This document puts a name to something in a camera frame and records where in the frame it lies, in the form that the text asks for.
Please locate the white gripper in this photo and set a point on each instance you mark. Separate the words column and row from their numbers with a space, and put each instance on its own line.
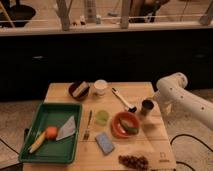
column 164, row 104

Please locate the dark metal cup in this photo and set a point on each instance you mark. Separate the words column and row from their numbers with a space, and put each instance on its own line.
column 147, row 106

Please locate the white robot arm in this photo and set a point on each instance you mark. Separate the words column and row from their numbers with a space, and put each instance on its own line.
column 172, row 89

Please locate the orange bowl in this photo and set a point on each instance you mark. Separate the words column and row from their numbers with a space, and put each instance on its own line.
column 129, row 118

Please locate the green vegetable in bowl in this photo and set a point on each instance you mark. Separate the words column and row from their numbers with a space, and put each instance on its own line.
column 128, row 129

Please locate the green plastic cup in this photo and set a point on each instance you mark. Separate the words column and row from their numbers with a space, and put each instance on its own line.
column 102, row 117

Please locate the white paper cup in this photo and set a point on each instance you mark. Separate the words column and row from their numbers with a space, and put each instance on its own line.
column 100, row 87

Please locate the bunch of dark grapes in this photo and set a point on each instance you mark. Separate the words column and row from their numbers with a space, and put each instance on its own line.
column 133, row 162

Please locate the blue sponge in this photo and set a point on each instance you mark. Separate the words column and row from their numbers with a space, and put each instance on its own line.
column 104, row 143

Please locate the metal fork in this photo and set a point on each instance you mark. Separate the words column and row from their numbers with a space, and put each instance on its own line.
column 87, row 131

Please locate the grey folded cloth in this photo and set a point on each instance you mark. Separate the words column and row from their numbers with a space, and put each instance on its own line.
column 68, row 129

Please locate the green plastic tray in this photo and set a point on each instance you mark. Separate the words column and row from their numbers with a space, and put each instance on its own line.
column 52, row 151

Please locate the orange fruit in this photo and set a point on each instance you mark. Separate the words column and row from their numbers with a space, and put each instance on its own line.
column 51, row 132

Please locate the yellow corn cob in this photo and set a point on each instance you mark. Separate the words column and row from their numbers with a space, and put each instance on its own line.
column 38, row 142

